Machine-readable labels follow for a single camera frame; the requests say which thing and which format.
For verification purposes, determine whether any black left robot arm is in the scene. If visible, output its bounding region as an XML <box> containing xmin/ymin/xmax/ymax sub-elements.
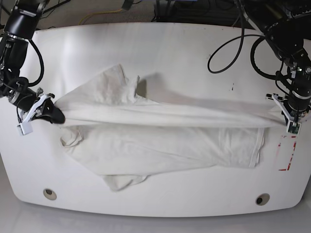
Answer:
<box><xmin>236</xmin><ymin>0</ymin><xmax>311</xmax><ymax>130</ymax></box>

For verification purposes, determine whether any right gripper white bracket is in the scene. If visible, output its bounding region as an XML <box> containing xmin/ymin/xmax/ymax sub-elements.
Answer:
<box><xmin>6</xmin><ymin>88</ymin><xmax>66</xmax><ymax>124</ymax></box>

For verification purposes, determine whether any black cable loop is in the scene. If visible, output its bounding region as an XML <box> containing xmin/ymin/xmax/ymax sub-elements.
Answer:
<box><xmin>23</xmin><ymin>38</ymin><xmax>46</xmax><ymax>88</ymax></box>
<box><xmin>207</xmin><ymin>14</ymin><xmax>268</xmax><ymax>74</ymax></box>

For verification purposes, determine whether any left table cable grommet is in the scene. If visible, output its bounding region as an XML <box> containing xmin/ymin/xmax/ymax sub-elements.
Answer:
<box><xmin>43</xmin><ymin>188</ymin><xmax>57</xmax><ymax>201</ymax></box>

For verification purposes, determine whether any right table cable grommet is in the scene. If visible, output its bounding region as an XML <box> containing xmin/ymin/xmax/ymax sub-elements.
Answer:
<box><xmin>255</xmin><ymin>193</ymin><xmax>270</xmax><ymax>206</ymax></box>

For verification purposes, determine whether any black cable loop left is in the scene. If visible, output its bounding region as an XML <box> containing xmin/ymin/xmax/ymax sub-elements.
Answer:
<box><xmin>23</xmin><ymin>38</ymin><xmax>46</xmax><ymax>88</ymax></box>

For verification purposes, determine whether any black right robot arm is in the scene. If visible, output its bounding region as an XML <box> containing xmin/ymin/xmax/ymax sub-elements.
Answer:
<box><xmin>0</xmin><ymin>0</ymin><xmax>65</xmax><ymax>124</ymax></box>

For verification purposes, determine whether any yellow cable on floor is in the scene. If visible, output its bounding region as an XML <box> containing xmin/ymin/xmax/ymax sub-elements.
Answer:
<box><xmin>79</xmin><ymin>8</ymin><xmax>122</xmax><ymax>25</ymax></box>

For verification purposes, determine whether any black cable loop right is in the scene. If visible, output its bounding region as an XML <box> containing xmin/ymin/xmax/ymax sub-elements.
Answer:
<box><xmin>207</xmin><ymin>14</ymin><xmax>268</xmax><ymax>74</ymax></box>

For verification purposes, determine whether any red tape rectangle marking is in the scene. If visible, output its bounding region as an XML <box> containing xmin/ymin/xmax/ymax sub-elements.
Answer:
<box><xmin>274</xmin><ymin>135</ymin><xmax>297</xmax><ymax>171</ymax></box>

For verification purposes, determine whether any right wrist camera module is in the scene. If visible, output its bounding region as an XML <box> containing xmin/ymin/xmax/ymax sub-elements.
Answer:
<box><xmin>17</xmin><ymin>122</ymin><xmax>33</xmax><ymax>136</ymax></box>

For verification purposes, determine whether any table cable grommet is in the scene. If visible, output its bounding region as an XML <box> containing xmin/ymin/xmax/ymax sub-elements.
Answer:
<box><xmin>43</xmin><ymin>188</ymin><xmax>57</xmax><ymax>201</ymax></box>
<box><xmin>255</xmin><ymin>193</ymin><xmax>270</xmax><ymax>206</ymax></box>

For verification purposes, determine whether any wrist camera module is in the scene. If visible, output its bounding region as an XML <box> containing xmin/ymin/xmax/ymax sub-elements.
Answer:
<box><xmin>17</xmin><ymin>122</ymin><xmax>33</xmax><ymax>136</ymax></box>
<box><xmin>286</xmin><ymin>120</ymin><xmax>301</xmax><ymax>135</ymax></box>

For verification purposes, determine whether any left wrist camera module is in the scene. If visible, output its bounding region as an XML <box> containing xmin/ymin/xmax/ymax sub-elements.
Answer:
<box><xmin>286</xmin><ymin>120</ymin><xmax>301</xmax><ymax>135</ymax></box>

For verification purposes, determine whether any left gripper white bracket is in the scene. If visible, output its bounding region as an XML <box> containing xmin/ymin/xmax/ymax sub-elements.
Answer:
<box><xmin>266</xmin><ymin>94</ymin><xmax>311</xmax><ymax>126</ymax></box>

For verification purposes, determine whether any white printed T-shirt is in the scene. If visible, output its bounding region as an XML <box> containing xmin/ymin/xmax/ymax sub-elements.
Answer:
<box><xmin>55</xmin><ymin>65</ymin><xmax>284</xmax><ymax>191</ymax></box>

